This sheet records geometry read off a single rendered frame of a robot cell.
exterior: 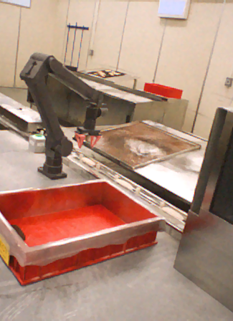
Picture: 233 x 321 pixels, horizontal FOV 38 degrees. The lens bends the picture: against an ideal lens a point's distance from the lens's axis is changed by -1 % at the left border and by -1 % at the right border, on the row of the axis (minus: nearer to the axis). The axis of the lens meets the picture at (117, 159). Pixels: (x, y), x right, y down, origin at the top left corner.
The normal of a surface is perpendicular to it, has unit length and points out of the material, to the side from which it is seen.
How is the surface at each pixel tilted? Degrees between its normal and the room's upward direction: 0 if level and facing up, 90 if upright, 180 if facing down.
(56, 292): 0
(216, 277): 90
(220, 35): 90
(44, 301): 0
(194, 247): 90
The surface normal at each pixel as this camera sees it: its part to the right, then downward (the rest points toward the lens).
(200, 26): -0.75, 0.07
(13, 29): 0.63, 0.34
